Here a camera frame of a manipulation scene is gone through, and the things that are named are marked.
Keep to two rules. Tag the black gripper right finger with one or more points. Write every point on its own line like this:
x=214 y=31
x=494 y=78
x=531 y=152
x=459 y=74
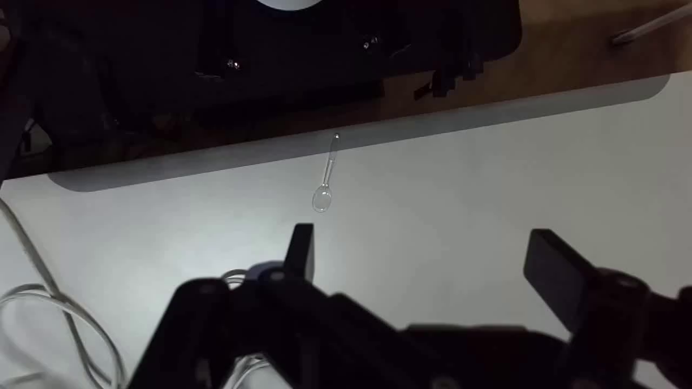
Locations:
x=559 y=276

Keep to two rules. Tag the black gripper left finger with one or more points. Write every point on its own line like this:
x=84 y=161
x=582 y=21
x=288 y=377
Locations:
x=298 y=252

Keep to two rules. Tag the clear plastic spoon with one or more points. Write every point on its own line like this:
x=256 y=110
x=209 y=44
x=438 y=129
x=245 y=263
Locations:
x=323 y=197

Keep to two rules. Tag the black bulky equipment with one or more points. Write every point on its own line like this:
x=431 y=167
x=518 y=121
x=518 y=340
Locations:
x=217 y=64

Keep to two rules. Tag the grey metal rod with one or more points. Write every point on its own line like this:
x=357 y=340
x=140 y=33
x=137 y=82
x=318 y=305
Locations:
x=650 y=23

